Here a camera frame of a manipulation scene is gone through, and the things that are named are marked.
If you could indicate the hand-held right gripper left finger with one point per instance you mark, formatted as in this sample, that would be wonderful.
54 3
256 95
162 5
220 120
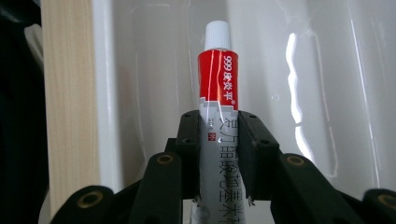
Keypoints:
188 155

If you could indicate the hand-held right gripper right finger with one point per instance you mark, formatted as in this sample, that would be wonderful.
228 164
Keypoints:
258 155

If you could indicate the red and white ointment tube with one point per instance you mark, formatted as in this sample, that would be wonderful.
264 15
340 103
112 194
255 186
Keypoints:
218 77

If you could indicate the white plastic storage box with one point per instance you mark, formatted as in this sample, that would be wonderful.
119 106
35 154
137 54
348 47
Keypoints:
155 77

